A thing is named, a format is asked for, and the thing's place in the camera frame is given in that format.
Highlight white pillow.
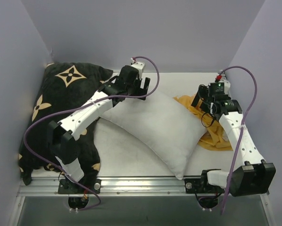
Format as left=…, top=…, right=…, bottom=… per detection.
left=101, top=91, right=206, bottom=180

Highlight blue and yellow pillowcase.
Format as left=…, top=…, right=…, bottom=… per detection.
left=173, top=95, right=232, bottom=151

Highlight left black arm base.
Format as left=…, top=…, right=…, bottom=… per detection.
left=57, top=178, right=101, bottom=194

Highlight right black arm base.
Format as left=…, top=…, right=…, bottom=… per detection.
left=184, top=178, right=224, bottom=194

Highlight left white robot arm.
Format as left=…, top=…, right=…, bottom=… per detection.
left=47, top=62, right=150, bottom=194

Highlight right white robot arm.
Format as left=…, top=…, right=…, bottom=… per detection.
left=191, top=81, right=276, bottom=197

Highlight black floral pillow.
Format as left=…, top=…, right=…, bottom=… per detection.
left=18, top=63, right=113, bottom=186

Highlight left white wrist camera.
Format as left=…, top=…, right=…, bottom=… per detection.
left=131, top=59, right=145, bottom=73

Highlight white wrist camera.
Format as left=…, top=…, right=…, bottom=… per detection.
left=131, top=59, right=145, bottom=73
left=217, top=74, right=231, bottom=95

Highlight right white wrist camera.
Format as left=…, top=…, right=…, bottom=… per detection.
left=217, top=74, right=231, bottom=95

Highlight aluminium front rail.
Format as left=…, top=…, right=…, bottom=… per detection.
left=18, top=177, right=215, bottom=197

